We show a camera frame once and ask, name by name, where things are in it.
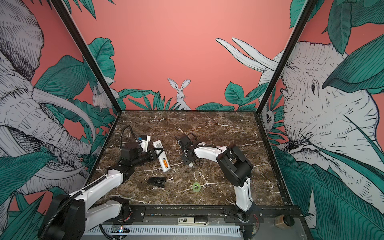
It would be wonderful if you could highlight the white remote control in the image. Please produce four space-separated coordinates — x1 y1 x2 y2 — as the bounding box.
153 140 171 173

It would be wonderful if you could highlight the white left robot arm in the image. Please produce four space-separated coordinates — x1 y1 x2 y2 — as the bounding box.
38 144 165 240

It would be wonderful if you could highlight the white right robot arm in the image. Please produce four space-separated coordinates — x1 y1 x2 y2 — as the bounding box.
177 136 256 222

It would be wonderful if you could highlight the black plastic clip part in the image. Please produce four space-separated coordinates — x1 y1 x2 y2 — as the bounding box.
147 177 167 188

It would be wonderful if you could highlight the white perforated front strip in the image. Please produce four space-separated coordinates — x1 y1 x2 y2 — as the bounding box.
103 225 242 238

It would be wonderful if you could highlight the brass knob block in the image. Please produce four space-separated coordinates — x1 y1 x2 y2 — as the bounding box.
274 215 295 230

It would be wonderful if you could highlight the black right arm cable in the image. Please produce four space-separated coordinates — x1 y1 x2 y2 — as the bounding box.
175 132 229 166

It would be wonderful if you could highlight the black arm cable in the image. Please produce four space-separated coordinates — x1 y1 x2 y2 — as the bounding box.
119 124 137 151
175 132 229 166

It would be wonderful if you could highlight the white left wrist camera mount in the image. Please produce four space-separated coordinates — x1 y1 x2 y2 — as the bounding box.
137 135 151 152

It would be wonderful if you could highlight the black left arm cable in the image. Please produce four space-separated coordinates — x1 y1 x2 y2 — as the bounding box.
119 124 137 151

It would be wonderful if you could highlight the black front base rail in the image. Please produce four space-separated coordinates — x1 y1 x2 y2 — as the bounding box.
126 205 303 224

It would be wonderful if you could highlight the white label box on rail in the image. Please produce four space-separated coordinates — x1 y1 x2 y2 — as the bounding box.
178 216 209 227

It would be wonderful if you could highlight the black corner frame post left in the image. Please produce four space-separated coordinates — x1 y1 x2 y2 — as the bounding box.
51 0 122 115

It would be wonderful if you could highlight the black corner frame post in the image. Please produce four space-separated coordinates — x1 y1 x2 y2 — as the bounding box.
51 0 122 115
256 0 318 116

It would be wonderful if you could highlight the black corner frame post right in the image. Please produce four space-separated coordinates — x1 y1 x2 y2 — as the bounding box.
256 0 318 116

